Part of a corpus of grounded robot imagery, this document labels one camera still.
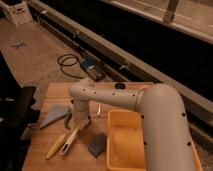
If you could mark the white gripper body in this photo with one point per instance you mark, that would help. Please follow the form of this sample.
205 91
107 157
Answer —
81 119

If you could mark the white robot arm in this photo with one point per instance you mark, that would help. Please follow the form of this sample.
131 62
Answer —
161 99

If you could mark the green pepper toy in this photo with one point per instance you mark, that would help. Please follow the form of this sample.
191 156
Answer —
68 118

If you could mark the grey blue folded cloth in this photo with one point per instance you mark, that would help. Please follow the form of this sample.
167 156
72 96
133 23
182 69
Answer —
56 113

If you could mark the yellow plastic banana toy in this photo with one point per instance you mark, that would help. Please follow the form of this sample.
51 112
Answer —
56 145

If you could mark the grey blue sponge block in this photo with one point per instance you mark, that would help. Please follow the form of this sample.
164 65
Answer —
97 144

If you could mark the yellow plastic bin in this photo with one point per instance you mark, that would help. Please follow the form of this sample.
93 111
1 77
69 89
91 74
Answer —
138 141

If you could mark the blue and black power box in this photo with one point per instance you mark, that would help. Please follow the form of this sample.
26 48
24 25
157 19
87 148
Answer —
92 70

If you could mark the dark brown cup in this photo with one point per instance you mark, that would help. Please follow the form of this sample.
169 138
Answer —
120 85

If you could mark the black chair at left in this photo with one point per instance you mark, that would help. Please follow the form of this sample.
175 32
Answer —
15 112

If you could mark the white crate on floor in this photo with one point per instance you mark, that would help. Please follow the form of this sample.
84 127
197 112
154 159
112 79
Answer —
17 14

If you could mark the long metal rail frame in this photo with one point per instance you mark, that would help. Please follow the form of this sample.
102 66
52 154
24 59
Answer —
140 47

